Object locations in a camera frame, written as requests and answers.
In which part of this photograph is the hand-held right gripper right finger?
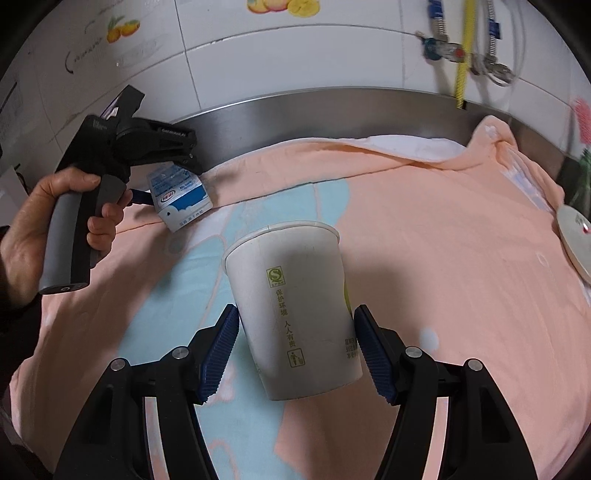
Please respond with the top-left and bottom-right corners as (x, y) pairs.
(353, 304), (539, 480)

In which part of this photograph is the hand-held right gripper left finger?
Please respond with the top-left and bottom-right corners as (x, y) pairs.
(54, 304), (241, 480)

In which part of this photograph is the blue white milk carton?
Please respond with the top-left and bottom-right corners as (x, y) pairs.
(147, 162), (214, 232)

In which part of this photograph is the white paper cup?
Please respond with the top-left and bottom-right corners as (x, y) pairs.
(224, 222), (364, 401)

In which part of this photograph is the person's left hand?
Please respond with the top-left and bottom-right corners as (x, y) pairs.
(0, 166), (126, 308)

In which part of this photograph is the pink towel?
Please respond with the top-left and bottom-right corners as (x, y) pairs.
(9, 115), (591, 480)

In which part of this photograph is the white floral plate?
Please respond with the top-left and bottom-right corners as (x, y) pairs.
(556, 203), (591, 287)

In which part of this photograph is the green glass jar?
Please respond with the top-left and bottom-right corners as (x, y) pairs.
(566, 150), (591, 208)

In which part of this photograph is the water valve with red knob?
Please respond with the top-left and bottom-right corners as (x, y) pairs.
(416, 31), (465, 64)

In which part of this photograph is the metal water valve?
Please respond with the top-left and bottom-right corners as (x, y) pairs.
(471, 53), (514, 85)

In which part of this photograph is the pink bottle brush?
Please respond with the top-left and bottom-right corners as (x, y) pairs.
(571, 97), (591, 139)

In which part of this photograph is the orange fruit wall sticker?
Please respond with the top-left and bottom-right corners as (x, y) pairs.
(106, 16), (140, 44)
(247, 0), (321, 18)

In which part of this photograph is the braided metal hose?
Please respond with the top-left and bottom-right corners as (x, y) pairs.
(427, 0), (451, 42)
(480, 0), (502, 61)

